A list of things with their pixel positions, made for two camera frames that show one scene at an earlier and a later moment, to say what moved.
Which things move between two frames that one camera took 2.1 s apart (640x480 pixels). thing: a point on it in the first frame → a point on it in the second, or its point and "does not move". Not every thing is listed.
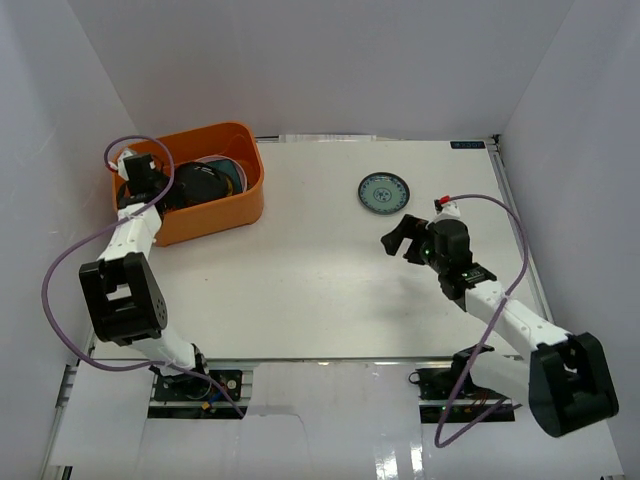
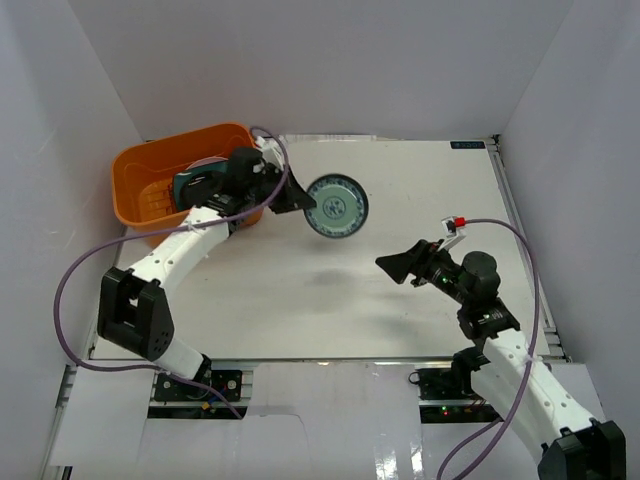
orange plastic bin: [216, 215] does not move
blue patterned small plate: [384, 193] → [341, 205]
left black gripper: [163, 189] → [280, 189]
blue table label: [467, 144] does not move
